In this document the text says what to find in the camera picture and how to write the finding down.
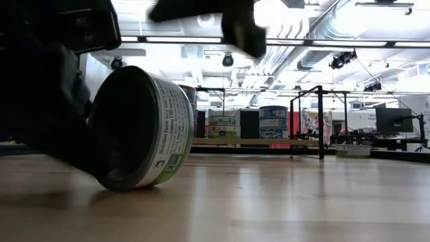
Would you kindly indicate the colourful poster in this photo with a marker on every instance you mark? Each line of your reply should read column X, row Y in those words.
column 309, row 121

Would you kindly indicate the white hanging cloth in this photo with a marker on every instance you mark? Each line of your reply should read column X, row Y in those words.
column 223, row 112

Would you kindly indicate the black round spotlight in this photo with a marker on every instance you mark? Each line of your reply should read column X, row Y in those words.
column 116, row 64
column 227, row 60

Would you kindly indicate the black partition panel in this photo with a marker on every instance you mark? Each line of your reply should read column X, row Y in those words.
column 201, row 124
column 249, row 122

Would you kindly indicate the black ceiling camera cluster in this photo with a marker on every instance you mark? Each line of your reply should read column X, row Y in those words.
column 342, row 60
column 373, row 87

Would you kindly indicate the black computer monitor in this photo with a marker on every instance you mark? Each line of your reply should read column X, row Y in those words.
column 393, row 120

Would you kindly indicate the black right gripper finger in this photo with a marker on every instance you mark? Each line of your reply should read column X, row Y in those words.
column 188, row 8

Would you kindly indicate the black aluminium table frame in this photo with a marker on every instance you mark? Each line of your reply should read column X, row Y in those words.
column 396, row 155

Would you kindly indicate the black background table frame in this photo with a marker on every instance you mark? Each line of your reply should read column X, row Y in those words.
column 345, row 111
column 210, row 89

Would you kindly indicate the silver ventilation duct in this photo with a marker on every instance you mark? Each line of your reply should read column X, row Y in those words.
column 312, row 60

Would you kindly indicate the long ceiling light strip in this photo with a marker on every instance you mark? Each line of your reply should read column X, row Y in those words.
column 349, row 43

